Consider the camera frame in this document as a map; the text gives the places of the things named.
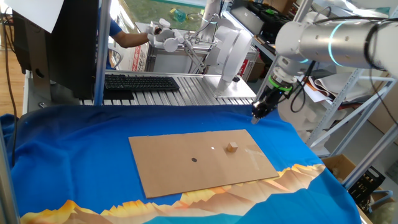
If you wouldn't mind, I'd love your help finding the white paper sheet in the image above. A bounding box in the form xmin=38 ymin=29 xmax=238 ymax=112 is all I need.
xmin=3 ymin=0 xmax=65 ymax=34

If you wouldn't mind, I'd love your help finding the blue mountain print cloth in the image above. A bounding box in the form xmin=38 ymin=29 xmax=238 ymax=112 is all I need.
xmin=0 ymin=104 xmax=363 ymax=224

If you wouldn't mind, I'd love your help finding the red label panel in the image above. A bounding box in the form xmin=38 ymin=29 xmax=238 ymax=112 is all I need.
xmin=238 ymin=58 xmax=249 ymax=78

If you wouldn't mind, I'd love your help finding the blue shirt of person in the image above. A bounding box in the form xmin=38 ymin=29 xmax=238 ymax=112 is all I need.
xmin=98 ymin=7 xmax=124 ymax=70

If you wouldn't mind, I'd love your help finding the red white printed box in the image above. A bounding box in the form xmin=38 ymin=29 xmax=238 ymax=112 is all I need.
xmin=128 ymin=43 xmax=150 ymax=73

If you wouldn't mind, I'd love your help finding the closed brown cardboard box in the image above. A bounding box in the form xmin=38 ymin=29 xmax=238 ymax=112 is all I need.
xmin=247 ymin=55 xmax=267 ymax=82

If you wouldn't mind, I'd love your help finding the white haptic control device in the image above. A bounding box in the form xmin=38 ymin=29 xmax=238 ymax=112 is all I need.
xmin=146 ymin=17 xmax=253 ymax=94

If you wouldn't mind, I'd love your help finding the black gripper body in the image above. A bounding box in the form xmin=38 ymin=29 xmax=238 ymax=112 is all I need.
xmin=259 ymin=83 xmax=286 ymax=112

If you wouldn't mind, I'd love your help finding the bare person forearm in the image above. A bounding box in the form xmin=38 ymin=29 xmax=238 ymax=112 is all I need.
xmin=111 ymin=30 xmax=150 ymax=49

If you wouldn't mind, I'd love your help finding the teal plastic bottle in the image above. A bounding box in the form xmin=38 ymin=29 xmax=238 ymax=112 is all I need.
xmin=172 ymin=8 xmax=188 ymax=24

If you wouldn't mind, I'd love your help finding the black mouse pad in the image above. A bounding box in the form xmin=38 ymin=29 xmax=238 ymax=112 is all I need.
xmin=102 ymin=88 xmax=135 ymax=101

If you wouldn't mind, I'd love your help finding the black foam tool case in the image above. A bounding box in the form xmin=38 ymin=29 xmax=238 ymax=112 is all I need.
xmin=247 ymin=1 xmax=295 ymax=37

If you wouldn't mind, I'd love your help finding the black keyboard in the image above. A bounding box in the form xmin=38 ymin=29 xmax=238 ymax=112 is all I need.
xmin=103 ymin=73 xmax=181 ymax=93

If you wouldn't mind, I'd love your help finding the grey laptop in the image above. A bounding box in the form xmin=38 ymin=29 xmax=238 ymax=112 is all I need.
xmin=229 ymin=5 xmax=265 ymax=35

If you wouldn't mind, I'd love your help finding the brown cardboard sheet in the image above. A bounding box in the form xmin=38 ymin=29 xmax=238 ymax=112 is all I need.
xmin=128 ymin=129 xmax=280 ymax=199

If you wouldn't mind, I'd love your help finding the white paper stack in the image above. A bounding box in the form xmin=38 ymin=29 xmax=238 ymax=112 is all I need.
xmin=306 ymin=72 xmax=379 ymax=104

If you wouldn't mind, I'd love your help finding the square aluminium mounting plate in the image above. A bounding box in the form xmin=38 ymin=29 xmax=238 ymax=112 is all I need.
xmin=201 ymin=74 xmax=257 ymax=100

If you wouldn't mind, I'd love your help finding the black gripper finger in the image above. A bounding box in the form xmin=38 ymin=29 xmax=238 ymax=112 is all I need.
xmin=251 ymin=101 xmax=264 ymax=125
xmin=255 ymin=106 xmax=276 ymax=125

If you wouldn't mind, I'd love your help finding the black computer monitor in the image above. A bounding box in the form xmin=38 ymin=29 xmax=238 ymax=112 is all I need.
xmin=12 ymin=0 xmax=100 ymax=101

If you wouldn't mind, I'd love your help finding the thin black hanging cable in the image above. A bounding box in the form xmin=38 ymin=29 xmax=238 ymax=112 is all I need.
xmin=1 ymin=9 xmax=18 ymax=167

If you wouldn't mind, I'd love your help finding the aluminium frame workbench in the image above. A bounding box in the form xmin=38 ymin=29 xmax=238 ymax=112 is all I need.
xmin=135 ymin=21 xmax=261 ymax=75

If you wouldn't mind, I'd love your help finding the black plastic crate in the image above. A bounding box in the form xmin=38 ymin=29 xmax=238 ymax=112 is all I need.
xmin=347 ymin=166 xmax=387 ymax=214

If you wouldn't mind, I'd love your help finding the white foam packing block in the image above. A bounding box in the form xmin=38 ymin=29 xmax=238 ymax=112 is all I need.
xmin=278 ymin=93 xmax=348 ymax=141

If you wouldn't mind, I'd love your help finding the white steel shelf rack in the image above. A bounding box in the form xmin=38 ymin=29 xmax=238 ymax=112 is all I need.
xmin=306 ymin=0 xmax=398 ymax=156

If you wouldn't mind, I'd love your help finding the open cardboard box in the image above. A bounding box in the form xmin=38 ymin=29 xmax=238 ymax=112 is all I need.
xmin=322 ymin=154 xmax=358 ymax=184

